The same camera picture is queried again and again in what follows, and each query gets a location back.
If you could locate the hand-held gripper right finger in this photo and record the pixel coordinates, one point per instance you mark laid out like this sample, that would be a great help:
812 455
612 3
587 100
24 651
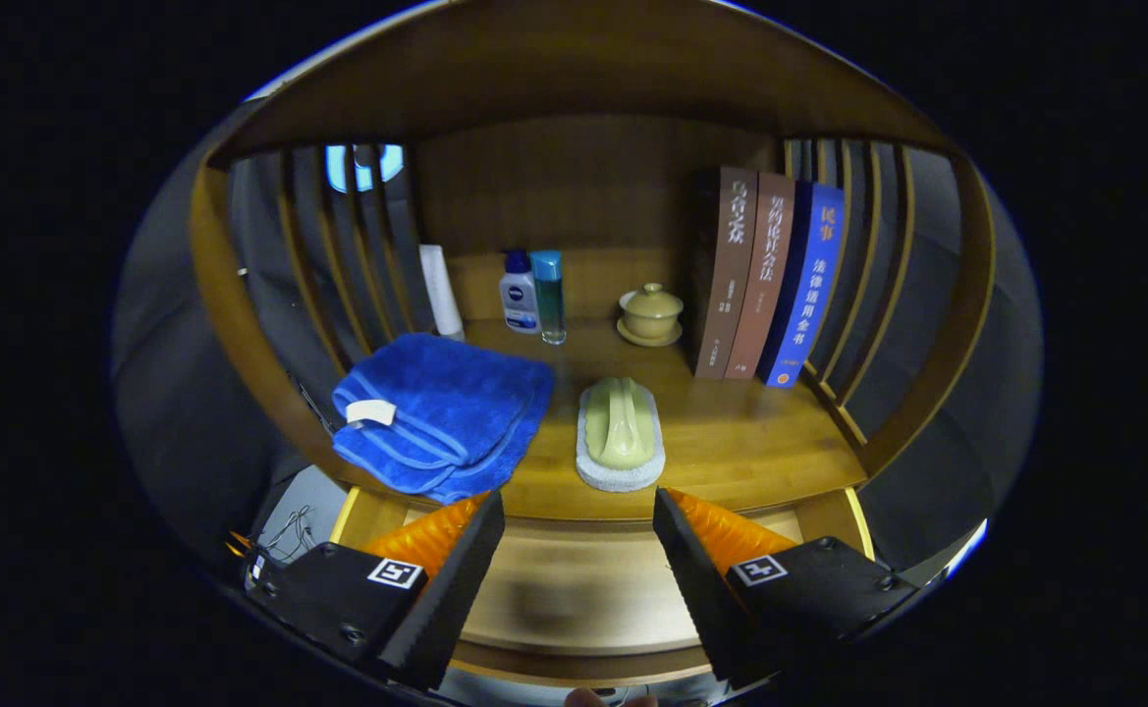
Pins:
706 599

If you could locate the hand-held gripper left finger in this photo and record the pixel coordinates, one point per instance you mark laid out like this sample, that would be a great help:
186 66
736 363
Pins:
434 609

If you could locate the wooden drawer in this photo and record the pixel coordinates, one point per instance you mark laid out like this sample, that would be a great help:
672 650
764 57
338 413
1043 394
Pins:
574 579

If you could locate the green scrub brush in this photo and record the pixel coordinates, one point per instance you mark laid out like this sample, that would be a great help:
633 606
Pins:
621 422

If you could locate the wooden countertop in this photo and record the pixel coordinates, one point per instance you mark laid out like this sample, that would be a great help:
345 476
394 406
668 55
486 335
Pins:
731 442

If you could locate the wooden cabinet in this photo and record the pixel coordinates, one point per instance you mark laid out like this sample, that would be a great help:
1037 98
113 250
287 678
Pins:
574 177

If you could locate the blue folded towel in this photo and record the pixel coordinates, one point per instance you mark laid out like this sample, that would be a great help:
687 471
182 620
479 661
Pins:
456 412

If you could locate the beige lidded teacup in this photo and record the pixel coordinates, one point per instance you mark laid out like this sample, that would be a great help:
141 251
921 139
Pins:
650 314

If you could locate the white tube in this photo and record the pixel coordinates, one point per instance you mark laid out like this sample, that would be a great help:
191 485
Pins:
441 290

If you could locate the white blue-capped lotion bottle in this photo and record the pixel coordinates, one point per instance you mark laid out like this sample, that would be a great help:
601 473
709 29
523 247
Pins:
519 299

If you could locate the reddish brown book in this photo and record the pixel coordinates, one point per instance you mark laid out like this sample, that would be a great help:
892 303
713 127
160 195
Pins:
765 280

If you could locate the dark brown book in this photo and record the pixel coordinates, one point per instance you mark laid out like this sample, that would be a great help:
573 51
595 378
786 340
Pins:
726 275

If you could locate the teal clear bottle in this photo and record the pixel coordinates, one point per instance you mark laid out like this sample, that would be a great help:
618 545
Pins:
550 299

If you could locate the blue book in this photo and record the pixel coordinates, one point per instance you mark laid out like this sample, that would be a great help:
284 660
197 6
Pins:
809 285

